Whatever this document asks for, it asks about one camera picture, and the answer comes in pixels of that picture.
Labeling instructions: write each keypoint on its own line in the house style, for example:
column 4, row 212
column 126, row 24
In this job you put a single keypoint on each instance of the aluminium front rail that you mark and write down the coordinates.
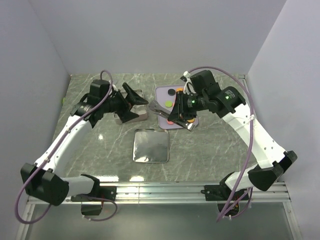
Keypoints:
column 185, row 193

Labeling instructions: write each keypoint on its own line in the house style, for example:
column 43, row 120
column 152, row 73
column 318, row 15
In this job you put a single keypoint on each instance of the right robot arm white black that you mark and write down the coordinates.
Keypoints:
column 272, row 160

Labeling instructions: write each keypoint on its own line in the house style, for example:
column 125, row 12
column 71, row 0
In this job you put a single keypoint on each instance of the lavender cookie tray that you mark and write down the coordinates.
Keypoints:
column 161, row 95

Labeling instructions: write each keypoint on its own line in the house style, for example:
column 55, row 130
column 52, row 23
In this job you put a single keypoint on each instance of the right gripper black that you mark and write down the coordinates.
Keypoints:
column 176, row 108

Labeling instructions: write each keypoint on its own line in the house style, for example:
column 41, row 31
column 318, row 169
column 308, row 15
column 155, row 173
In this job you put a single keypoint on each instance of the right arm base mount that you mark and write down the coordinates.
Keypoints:
column 221, row 193

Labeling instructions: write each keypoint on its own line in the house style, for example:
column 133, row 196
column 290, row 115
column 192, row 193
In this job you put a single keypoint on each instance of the square cookie tin with liners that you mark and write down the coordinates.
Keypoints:
column 140, row 110

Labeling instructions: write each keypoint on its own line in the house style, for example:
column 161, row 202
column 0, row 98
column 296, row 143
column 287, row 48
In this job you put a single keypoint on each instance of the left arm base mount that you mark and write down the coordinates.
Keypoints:
column 92, row 205

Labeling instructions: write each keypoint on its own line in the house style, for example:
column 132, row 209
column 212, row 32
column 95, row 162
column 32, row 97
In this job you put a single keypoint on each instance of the metal tongs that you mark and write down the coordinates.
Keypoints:
column 157, row 109

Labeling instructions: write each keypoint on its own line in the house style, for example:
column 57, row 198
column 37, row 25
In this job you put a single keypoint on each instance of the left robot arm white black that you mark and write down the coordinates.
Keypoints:
column 43, row 179

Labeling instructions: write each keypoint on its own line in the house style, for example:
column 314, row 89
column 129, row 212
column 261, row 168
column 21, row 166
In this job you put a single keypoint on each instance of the black round cookie top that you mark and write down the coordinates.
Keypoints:
column 171, row 92

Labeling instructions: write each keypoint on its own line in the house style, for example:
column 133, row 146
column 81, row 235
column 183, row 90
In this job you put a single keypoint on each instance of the silver tin lid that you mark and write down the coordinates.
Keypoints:
column 151, row 146

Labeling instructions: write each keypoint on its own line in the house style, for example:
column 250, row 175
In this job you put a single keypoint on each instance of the green round cookie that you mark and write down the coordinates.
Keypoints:
column 168, row 104

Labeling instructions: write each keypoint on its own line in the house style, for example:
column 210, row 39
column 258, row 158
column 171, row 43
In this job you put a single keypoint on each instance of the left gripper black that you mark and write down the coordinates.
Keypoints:
column 125, row 114

